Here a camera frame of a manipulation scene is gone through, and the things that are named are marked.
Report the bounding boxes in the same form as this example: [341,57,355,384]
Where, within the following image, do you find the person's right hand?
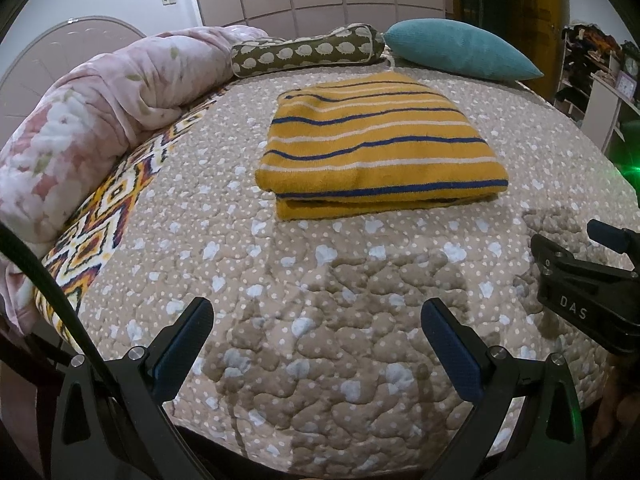
[596,375,640,461]

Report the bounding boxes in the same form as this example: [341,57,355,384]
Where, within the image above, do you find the geometric patterned blanket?
[32,87,231,356]

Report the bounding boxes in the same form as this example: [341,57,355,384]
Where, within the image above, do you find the pink rounded headboard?
[0,18,146,96]

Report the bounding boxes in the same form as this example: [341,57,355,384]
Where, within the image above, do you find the olive white-patterned bolster pillow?
[231,23,386,78]

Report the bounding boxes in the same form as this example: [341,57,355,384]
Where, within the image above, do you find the wooden door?
[515,0,568,101]

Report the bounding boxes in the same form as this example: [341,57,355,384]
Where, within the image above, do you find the black cable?
[0,222,201,480]

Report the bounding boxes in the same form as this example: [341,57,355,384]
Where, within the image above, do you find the teal pillow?
[382,18,543,81]

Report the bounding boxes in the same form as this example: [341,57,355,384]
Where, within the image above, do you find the beige dotted quilted bedspread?
[37,55,640,466]

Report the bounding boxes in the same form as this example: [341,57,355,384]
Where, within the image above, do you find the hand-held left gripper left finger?
[50,296,216,480]

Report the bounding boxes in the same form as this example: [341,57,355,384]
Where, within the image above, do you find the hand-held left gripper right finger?
[420,297,588,480]

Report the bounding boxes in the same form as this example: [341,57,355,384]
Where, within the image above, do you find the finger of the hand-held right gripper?
[586,219,640,257]
[530,233,640,287]

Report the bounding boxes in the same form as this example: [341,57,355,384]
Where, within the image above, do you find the yellow striped sweater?
[255,71,510,222]

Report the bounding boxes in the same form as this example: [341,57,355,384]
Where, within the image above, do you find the white shelf unit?
[562,22,640,156]

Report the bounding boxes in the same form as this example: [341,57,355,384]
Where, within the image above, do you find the pink floral blanket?
[0,25,271,336]

